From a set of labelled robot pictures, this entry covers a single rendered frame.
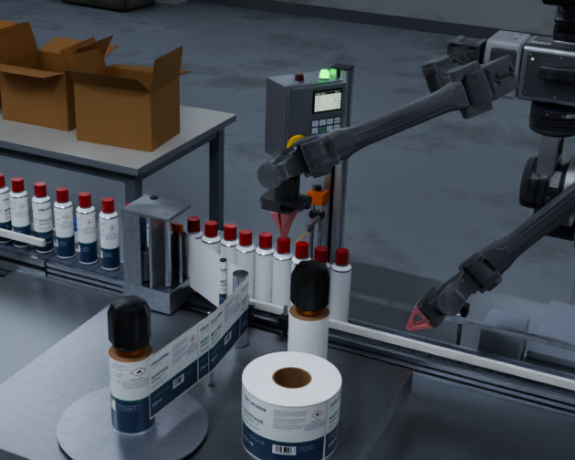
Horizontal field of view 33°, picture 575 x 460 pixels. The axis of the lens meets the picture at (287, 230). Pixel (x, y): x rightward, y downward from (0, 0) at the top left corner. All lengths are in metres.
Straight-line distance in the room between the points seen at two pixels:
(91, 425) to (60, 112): 2.28
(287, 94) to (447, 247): 2.87
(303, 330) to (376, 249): 2.87
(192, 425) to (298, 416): 0.27
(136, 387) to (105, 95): 2.11
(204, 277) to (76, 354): 0.38
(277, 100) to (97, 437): 0.87
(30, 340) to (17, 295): 0.25
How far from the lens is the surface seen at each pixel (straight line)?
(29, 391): 2.23
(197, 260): 2.47
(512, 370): 2.30
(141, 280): 2.49
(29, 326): 2.58
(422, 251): 4.97
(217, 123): 4.24
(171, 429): 2.05
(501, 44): 2.63
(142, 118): 3.87
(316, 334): 2.10
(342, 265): 2.36
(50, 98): 4.17
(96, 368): 2.29
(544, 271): 4.93
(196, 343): 2.09
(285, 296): 2.46
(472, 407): 2.29
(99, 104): 3.95
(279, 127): 2.32
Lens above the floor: 2.09
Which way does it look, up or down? 24 degrees down
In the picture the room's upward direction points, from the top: 2 degrees clockwise
